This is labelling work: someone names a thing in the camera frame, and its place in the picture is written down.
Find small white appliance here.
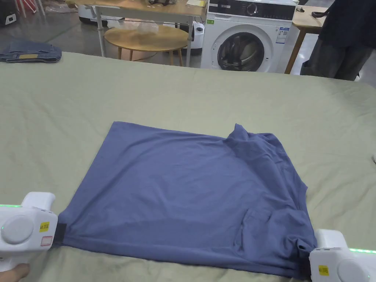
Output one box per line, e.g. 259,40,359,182
189,20,206,56

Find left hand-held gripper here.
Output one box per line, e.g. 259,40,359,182
0,192,67,272

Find round wooden table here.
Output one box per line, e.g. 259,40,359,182
104,23,189,67

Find white washing machine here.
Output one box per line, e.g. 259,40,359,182
200,0,300,73

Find wooden table with metal legs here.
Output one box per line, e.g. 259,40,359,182
67,0,209,57

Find person's left hand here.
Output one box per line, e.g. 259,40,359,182
0,263,31,282

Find light wooden table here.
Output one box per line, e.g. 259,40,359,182
284,4,327,75

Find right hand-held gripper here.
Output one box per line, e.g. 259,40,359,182
299,229,376,282

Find bed with pale green sheet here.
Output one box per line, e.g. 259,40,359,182
0,51,376,282

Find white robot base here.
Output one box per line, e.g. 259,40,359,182
78,4,127,24

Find folded blue jeans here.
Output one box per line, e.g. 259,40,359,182
0,40,62,64

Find blue shirt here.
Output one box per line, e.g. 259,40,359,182
59,120,318,280

